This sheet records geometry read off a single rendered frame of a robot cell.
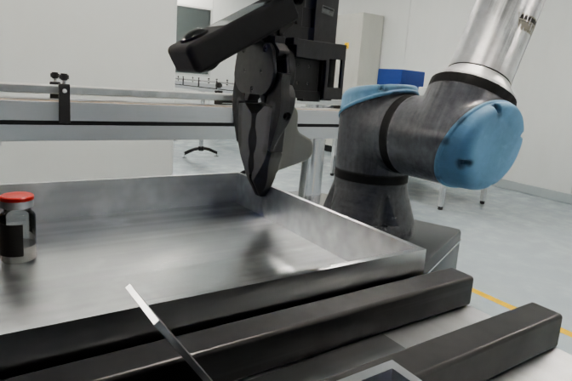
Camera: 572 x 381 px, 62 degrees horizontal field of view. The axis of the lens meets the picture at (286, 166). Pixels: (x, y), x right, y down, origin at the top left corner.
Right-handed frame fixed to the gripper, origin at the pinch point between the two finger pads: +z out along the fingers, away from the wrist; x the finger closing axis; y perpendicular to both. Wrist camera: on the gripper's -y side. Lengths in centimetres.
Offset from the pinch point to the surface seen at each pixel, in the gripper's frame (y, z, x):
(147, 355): -17.2, 1.6, -21.3
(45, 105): -8, -1, 82
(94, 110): 3, 0, 82
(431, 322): -0.4, 3.6, -22.5
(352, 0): 484, -143, 550
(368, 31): 455, -90, 476
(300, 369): -10.4, 3.4, -22.9
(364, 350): -6.5, 3.4, -23.1
